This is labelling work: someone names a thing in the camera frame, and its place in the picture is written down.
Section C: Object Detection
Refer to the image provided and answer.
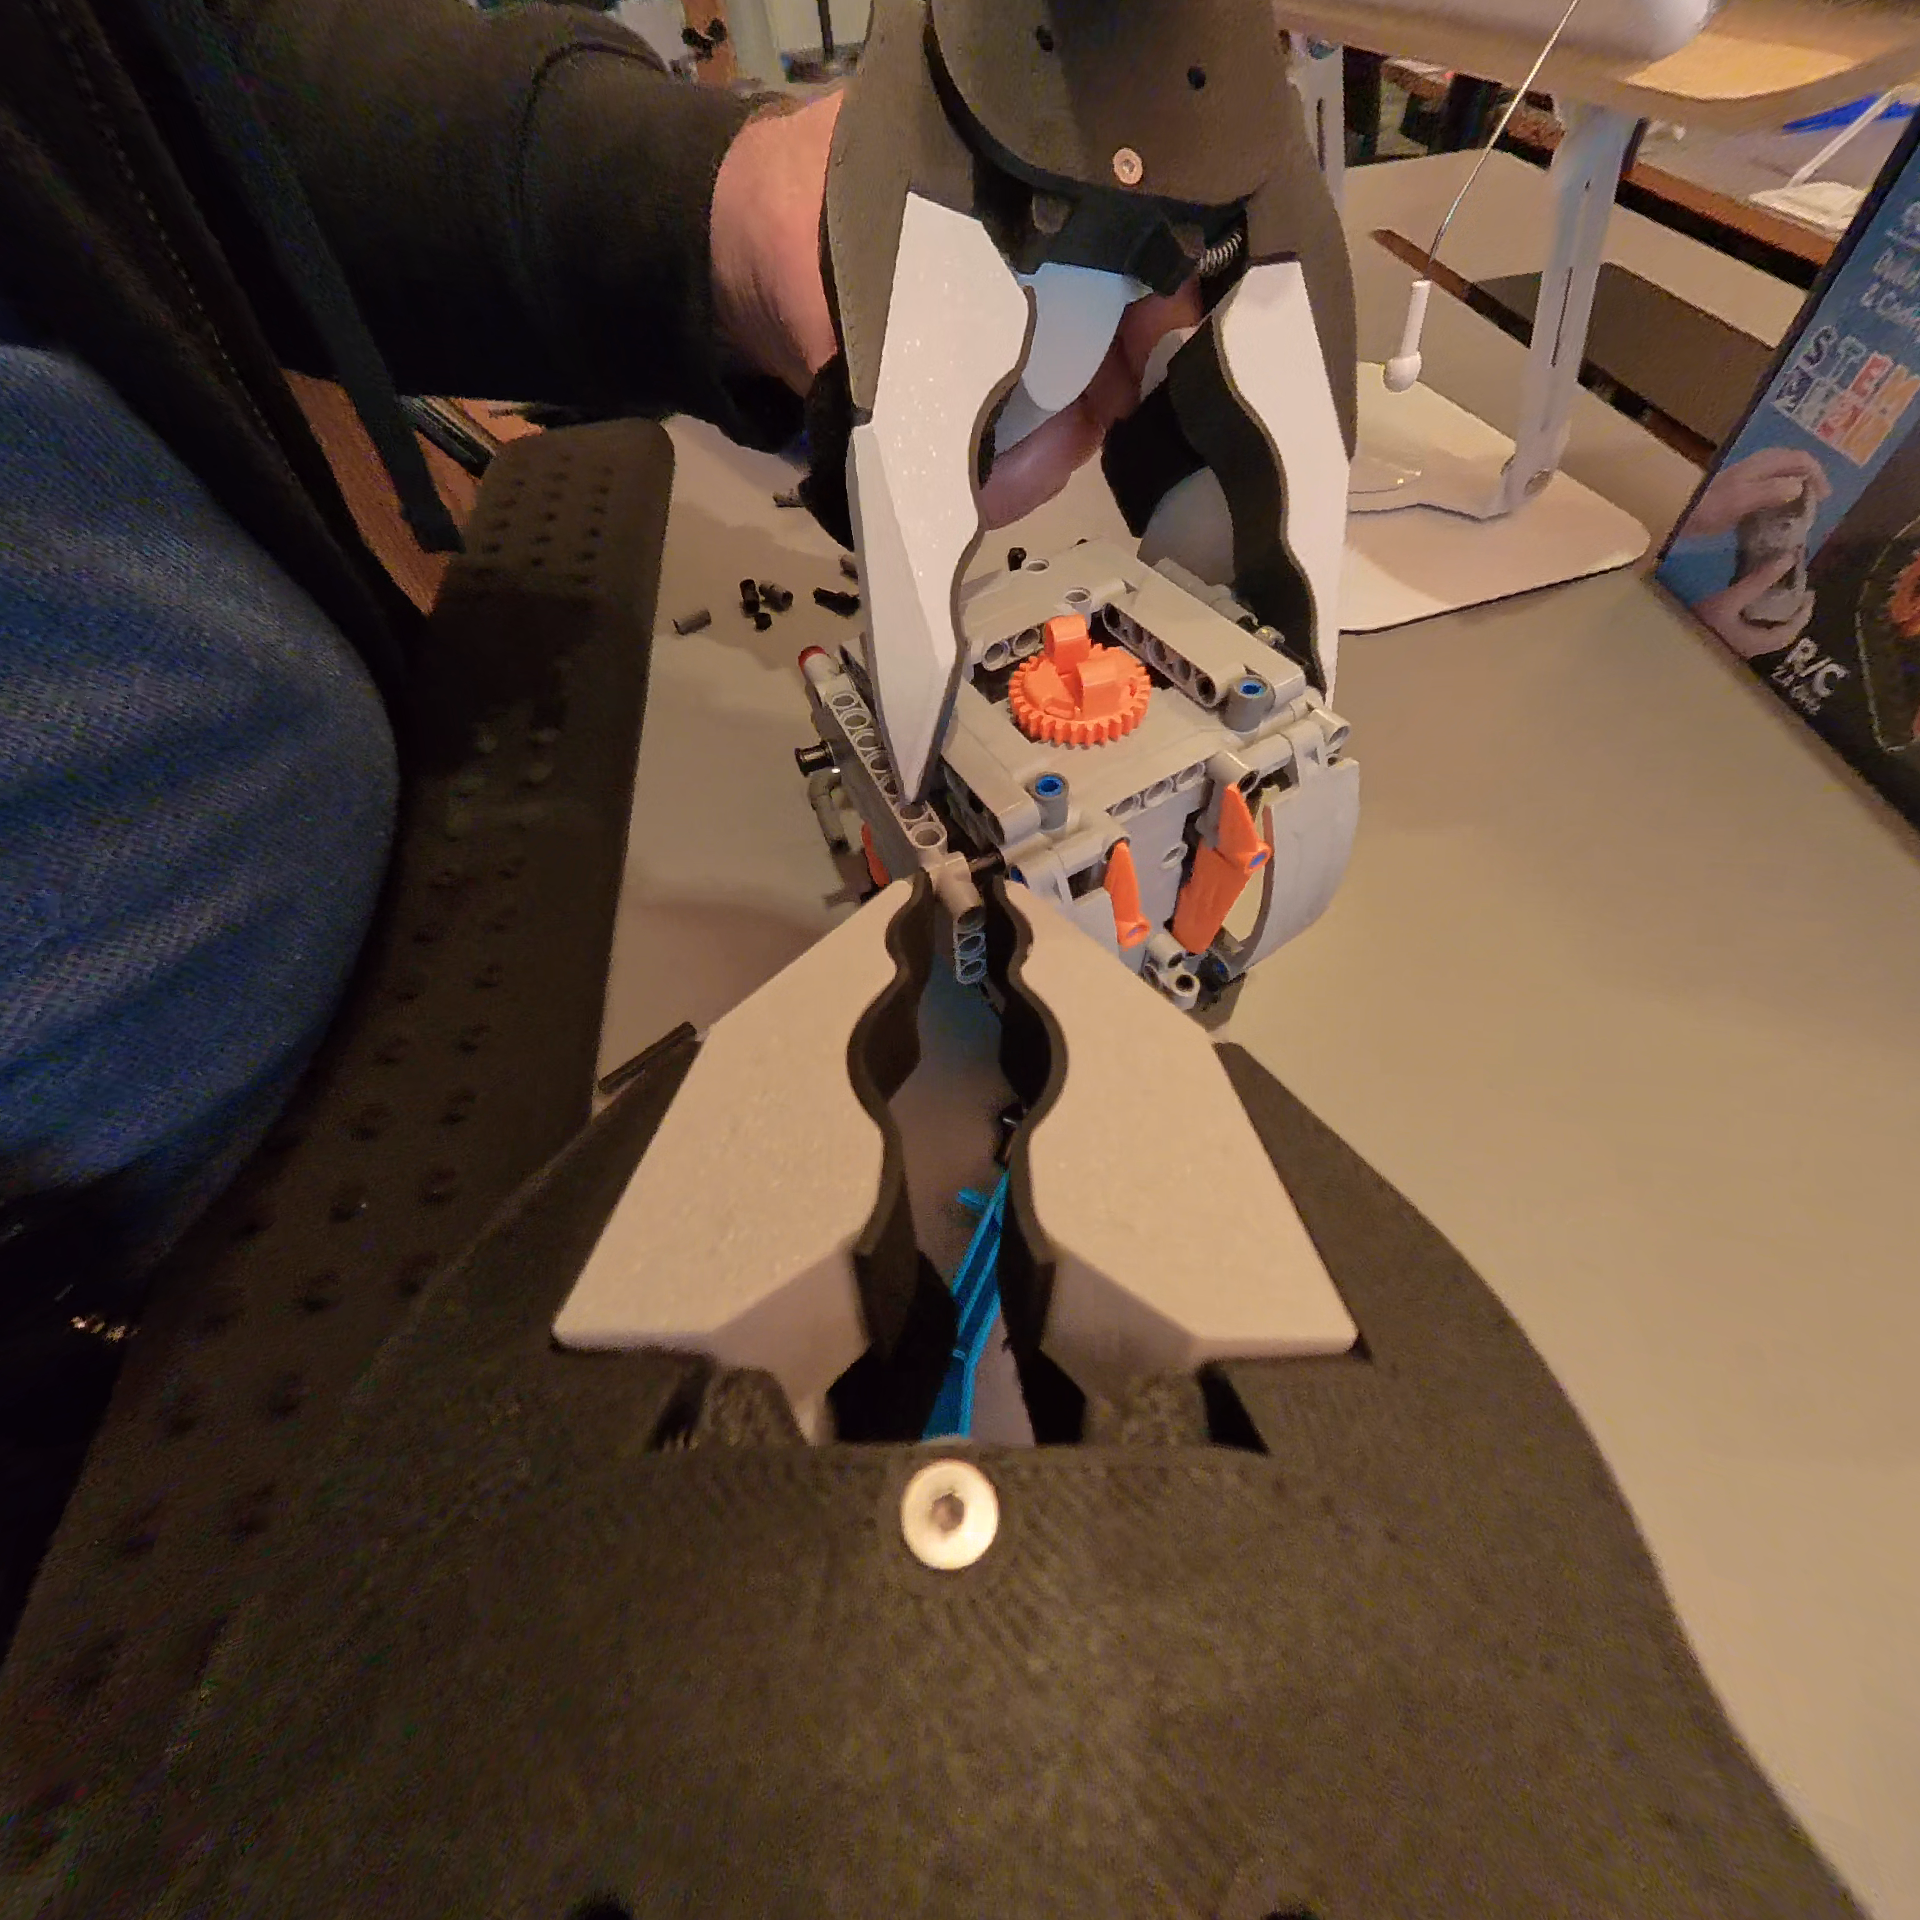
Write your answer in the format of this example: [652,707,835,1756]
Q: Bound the person's left hand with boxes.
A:
[708,85,1201,530]

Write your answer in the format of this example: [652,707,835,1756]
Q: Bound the white stand with flat base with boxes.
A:
[1331,107,1655,635]

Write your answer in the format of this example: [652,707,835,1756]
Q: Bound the clear plastic holder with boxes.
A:
[1346,434,1454,504]

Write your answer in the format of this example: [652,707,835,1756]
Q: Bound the white device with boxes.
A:
[1559,0,1719,59]

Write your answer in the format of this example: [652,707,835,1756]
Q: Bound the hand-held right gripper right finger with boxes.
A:
[982,881,1361,1450]

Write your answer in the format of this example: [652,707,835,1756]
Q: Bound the dark perforated pad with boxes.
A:
[0,415,678,1651]

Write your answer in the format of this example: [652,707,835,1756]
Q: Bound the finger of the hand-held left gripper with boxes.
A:
[1098,258,1355,695]
[844,188,1041,816]

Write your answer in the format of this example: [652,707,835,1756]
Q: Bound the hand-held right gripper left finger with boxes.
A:
[548,873,929,1446]

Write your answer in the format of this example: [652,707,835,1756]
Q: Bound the group of small black pins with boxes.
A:
[673,480,1051,635]

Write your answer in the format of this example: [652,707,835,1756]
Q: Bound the small grey holed toy connector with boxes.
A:
[932,857,995,983]

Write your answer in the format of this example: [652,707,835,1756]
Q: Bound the white cable with plug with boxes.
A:
[1381,0,1584,395]

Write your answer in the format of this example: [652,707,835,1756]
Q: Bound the light wooden board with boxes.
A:
[1273,0,1920,139]

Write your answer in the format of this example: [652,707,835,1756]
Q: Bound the grey orange toy block model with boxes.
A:
[793,540,1364,1022]

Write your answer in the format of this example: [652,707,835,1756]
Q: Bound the person's left forearm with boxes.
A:
[239,0,811,452]

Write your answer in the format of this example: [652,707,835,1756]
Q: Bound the dark printed toy kit box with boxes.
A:
[1649,156,1920,830]

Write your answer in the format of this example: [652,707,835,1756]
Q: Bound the blue plastic toy wrench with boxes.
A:
[917,1170,1026,1450]

